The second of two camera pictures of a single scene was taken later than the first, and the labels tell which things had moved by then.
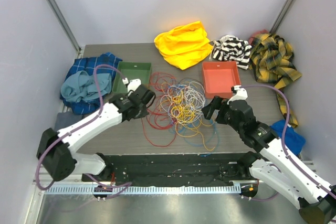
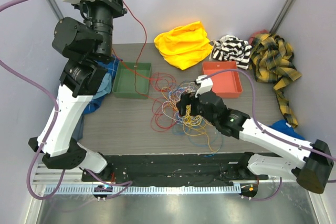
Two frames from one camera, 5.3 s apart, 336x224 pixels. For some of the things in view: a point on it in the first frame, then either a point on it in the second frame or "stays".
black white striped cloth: (230, 48) stays
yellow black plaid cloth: (271, 61) stays
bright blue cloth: (293, 140) stays
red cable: (159, 129) → (141, 23)
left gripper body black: (143, 113) → (102, 12)
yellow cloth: (185, 45) stays
